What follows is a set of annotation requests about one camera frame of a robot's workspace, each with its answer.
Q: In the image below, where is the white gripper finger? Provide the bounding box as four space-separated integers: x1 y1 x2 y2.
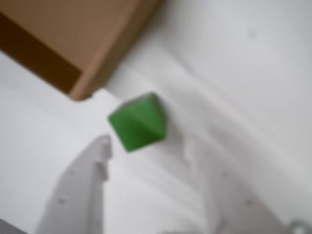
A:
34 135 113 234
184 140 293 234

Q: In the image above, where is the green cube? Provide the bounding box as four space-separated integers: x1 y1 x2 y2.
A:
107 92 168 154

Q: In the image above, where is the brown cardboard box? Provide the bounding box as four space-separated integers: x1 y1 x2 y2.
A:
0 0 169 102

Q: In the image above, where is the white draped cloth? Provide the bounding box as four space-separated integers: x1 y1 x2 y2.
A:
107 0 312 220

